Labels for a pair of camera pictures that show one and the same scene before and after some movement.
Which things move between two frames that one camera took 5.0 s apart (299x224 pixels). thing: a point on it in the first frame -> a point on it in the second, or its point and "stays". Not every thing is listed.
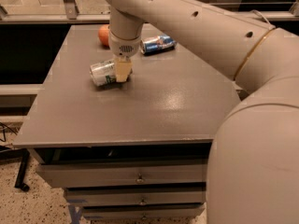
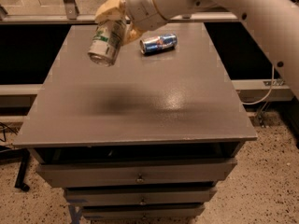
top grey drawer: (119, 174) stays
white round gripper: (123, 47) -> (139, 4)
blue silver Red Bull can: (156, 43) stays
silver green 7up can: (104, 73) -> (106, 42)
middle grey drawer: (138, 195) stays
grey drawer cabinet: (131, 152) stays
